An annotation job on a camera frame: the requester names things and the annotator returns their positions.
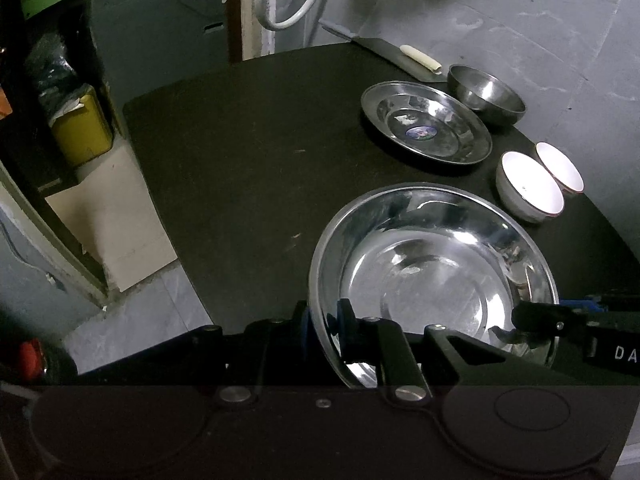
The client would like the large steel basin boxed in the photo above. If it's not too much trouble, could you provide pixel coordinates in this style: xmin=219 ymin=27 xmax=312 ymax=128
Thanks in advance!
xmin=308 ymin=183 xmax=559 ymax=388

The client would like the white ceramic bowl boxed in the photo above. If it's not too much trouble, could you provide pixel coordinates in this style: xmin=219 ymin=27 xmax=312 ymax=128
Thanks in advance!
xmin=534 ymin=142 xmax=585 ymax=196
xmin=496 ymin=151 xmax=565 ymax=223

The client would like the steel plate with sticker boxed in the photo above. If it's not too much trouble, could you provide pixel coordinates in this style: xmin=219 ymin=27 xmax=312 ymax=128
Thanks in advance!
xmin=360 ymin=80 xmax=492 ymax=166

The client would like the small steel bowl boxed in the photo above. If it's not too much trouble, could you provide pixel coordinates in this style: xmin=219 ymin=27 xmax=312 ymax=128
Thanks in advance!
xmin=447 ymin=64 xmax=526 ymax=126

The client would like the red capped bottle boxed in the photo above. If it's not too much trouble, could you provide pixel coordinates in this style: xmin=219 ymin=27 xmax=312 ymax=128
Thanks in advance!
xmin=20 ymin=338 xmax=48 ymax=380

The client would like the yellow jerry can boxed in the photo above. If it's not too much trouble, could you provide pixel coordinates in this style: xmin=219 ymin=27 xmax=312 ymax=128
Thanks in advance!
xmin=49 ymin=84 xmax=113 ymax=167

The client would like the white roll on cleaver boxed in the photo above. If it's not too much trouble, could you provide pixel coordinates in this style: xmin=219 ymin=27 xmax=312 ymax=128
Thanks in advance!
xmin=399 ymin=44 xmax=442 ymax=75

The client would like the cleaver knife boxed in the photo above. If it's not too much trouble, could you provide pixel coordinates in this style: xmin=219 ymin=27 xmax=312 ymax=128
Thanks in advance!
xmin=319 ymin=18 xmax=446 ymax=84

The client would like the dark cabinet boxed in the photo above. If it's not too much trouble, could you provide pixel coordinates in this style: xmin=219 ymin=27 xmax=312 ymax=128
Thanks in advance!
xmin=89 ymin=0 xmax=228 ymax=108

